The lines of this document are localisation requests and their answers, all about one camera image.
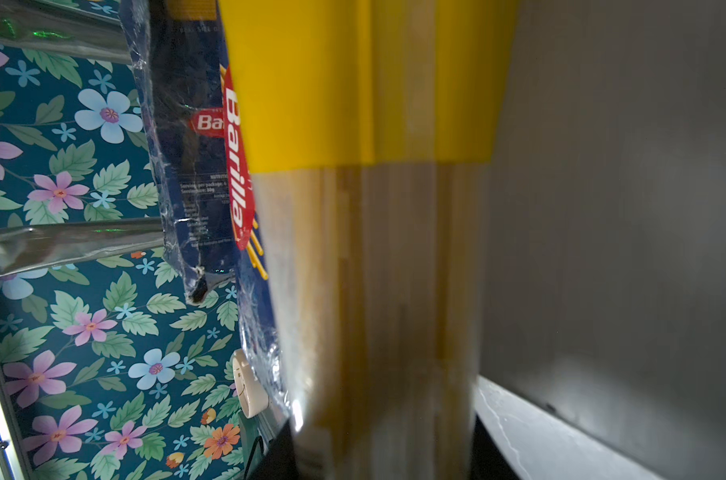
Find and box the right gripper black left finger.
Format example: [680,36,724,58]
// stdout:
[248,422,300,480]

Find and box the blue Barilla spaghetti bag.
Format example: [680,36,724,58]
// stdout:
[219,40,290,425]

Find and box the blue Barilla pasta bag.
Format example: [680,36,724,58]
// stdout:
[119,1,237,305]

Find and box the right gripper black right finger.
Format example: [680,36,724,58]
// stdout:
[469,416,520,480]

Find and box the beige round clock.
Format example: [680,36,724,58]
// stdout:
[231,349,269,419]

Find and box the yellow spaghetti bag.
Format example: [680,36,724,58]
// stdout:
[219,1,518,479]

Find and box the white two-tier shelf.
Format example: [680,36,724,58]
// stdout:
[0,0,726,480]

